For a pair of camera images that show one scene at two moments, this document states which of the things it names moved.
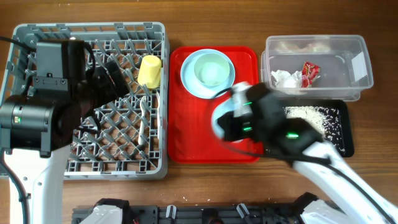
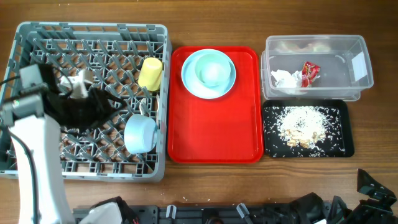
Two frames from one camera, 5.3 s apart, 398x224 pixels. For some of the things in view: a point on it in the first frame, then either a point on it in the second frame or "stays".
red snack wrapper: [310, 72] stays
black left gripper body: [98, 89] → [83, 111]
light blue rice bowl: [239, 102] → [140, 134]
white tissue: [285, 79] stays
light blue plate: [206, 73] stays
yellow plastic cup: [149, 74] stays
